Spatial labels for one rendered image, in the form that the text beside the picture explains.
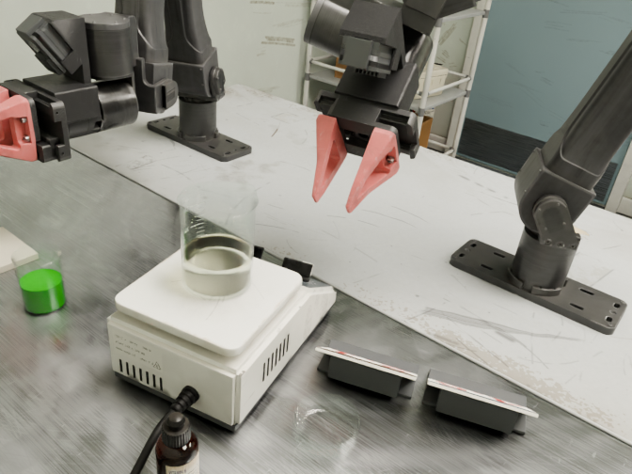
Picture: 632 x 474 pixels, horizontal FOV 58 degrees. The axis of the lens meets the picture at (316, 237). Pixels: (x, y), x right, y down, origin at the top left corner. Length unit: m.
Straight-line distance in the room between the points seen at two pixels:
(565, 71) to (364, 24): 2.84
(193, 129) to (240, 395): 0.61
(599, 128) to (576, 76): 2.67
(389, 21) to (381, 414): 0.34
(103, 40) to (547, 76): 2.87
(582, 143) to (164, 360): 0.45
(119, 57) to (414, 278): 0.42
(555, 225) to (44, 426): 0.52
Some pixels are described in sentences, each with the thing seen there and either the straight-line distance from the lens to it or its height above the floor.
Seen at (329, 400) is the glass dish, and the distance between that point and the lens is 0.51.
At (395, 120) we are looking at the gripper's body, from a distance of 0.55.
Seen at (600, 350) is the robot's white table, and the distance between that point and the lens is 0.68.
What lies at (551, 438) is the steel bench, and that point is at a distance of 0.56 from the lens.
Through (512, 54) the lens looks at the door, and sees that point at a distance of 3.41.
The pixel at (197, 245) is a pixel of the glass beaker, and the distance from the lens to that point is 0.45.
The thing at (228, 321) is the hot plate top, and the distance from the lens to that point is 0.46.
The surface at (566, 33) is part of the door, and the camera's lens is 3.31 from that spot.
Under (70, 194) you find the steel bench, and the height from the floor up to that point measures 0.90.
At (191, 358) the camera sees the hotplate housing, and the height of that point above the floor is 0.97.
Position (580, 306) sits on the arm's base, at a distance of 0.72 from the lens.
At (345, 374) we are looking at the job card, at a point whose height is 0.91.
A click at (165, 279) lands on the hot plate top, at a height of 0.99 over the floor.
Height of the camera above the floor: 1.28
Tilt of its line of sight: 31 degrees down
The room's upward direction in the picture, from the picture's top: 6 degrees clockwise
